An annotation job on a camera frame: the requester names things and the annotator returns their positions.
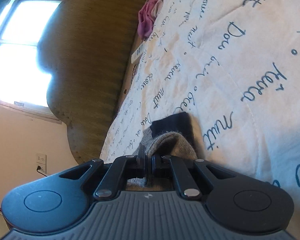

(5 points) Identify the olive ribbed bed headboard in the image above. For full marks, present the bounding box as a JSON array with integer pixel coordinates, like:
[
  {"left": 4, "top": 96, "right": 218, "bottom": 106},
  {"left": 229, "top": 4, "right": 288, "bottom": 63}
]
[{"left": 37, "top": 0, "right": 157, "bottom": 164}]

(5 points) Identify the grey shirt with navy sleeves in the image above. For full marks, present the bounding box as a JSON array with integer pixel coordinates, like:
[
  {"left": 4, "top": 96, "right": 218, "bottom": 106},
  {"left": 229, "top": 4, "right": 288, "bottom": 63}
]
[{"left": 126, "top": 112, "right": 203, "bottom": 189}]

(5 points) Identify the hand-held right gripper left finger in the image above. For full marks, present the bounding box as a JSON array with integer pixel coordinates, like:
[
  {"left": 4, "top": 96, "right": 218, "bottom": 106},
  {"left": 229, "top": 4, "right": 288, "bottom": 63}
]
[{"left": 59, "top": 150, "right": 147, "bottom": 201}]

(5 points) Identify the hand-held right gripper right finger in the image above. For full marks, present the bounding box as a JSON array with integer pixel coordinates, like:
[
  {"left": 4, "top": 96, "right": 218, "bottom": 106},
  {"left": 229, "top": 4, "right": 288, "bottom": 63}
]
[{"left": 151, "top": 155, "right": 237, "bottom": 198}]

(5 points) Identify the white script-printed blanket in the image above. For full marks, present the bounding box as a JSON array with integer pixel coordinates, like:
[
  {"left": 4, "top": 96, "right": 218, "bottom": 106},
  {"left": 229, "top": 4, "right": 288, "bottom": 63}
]
[{"left": 100, "top": 0, "right": 300, "bottom": 200}]

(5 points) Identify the purple cloth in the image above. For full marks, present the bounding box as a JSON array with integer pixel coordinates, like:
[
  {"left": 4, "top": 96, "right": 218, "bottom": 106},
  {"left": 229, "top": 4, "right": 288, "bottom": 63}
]
[{"left": 138, "top": 0, "right": 163, "bottom": 39}]

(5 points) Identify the white wall socket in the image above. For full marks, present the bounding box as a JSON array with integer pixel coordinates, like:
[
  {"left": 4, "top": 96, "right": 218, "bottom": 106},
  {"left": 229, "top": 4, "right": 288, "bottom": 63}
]
[{"left": 36, "top": 152, "right": 47, "bottom": 175}]

